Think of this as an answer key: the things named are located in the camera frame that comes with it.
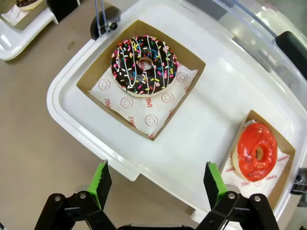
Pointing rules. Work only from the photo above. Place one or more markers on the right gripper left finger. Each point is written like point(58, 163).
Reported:
point(100, 187)

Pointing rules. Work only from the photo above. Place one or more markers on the black lid hinge knob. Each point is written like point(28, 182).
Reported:
point(111, 14)
point(298, 179)

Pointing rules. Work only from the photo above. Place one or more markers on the chocolate donut in paper tray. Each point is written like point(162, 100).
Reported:
point(31, 19)

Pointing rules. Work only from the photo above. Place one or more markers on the red glazed donut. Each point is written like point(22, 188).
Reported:
point(247, 148)
point(285, 172)

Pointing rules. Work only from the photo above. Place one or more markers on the white plastic display tray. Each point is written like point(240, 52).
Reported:
point(21, 40)
point(192, 139)

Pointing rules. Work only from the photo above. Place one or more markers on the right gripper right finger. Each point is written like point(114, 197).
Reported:
point(213, 187)

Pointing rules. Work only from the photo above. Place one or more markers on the chocolate donut with nut crumbs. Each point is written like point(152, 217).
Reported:
point(26, 4)

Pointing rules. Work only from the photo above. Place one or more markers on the sprinkled chocolate donut in tray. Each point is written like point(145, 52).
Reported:
point(96, 72)

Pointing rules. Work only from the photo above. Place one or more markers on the chocolate donut with rainbow sprinkles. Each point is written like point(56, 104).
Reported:
point(124, 72)

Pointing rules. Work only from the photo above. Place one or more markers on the white smiley paper liner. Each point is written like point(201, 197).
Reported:
point(15, 14)
point(230, 177)
point(144, 112)

